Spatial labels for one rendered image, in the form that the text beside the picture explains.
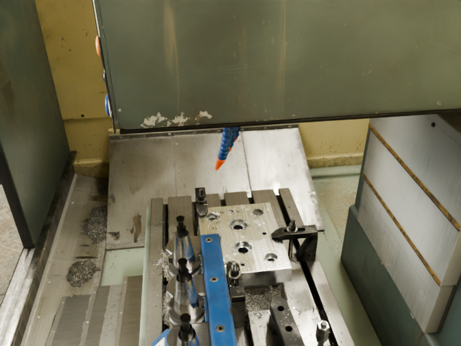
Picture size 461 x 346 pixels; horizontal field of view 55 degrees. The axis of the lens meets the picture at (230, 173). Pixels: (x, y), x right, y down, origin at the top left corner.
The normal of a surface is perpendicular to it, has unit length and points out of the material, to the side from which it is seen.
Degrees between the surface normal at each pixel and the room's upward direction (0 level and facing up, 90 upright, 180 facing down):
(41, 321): 17
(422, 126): 90
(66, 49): 90
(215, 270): 0
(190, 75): 90
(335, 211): 0
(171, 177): 24
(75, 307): 8
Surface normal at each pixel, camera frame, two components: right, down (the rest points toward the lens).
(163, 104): 0.12, 0.53
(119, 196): 0.04, -0.55
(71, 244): 0.29, -0.83
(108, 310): -0.03, -0.91
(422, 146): -0.99, 0.10
